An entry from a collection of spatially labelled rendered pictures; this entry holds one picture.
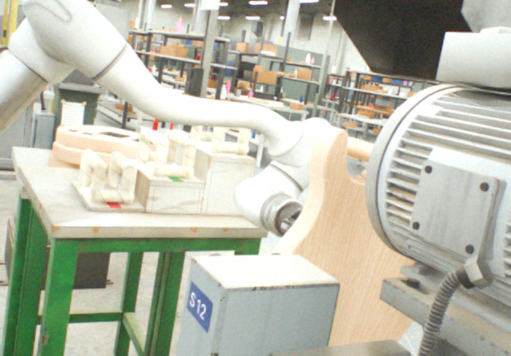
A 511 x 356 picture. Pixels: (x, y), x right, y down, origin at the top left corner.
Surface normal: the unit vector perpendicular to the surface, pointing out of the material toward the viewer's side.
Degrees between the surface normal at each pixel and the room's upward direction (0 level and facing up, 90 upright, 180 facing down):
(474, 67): 90
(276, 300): 90
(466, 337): 90
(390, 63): 90
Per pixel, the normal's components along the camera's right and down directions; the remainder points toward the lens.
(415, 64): -0.86, -0.07
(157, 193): 0.45, 0.22
